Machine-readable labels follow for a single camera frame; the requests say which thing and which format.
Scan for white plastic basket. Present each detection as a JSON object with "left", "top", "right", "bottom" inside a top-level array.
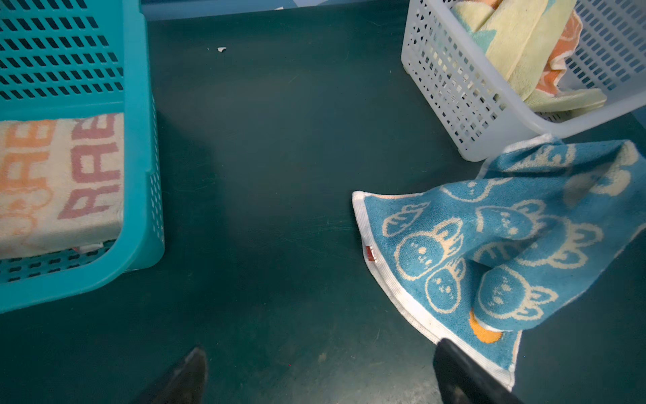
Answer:
[{"left": 401, "top": 1, "right": 645, "bottom": 162}]

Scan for yellow-green towel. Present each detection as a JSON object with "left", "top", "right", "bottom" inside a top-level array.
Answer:
[{"left": 451, "top": 0, "right": 607, "bottom": 115}]

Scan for teal plastic basket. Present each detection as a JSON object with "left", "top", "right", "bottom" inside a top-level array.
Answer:
[{"left": 1, "top": 1, "right": 165, "bottom": 312}]

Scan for blue bunny pattern towel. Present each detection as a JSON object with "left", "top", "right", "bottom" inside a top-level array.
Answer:
[{"left": 352, "top": 135, "right": 645, "bottom": 389}]

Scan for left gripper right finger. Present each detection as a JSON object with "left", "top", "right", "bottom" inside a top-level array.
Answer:
[{"left": 433, "top": 338, "right": 523, "bottom": 404}]

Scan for orange patterned towel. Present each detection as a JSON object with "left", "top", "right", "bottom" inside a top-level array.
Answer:
[{"left": 535, "top": 11, "right": 583, "bottom": 97}]

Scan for cream RABBIT lettered towel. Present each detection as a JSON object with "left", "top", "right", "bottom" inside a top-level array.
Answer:
[{"left": 1, "top": 114, "right": 124, "bottom": 259}]

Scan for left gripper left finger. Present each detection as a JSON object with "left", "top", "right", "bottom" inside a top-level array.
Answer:
[{"left": 132, "top": 347, "right": 208, "bottom": 404}]

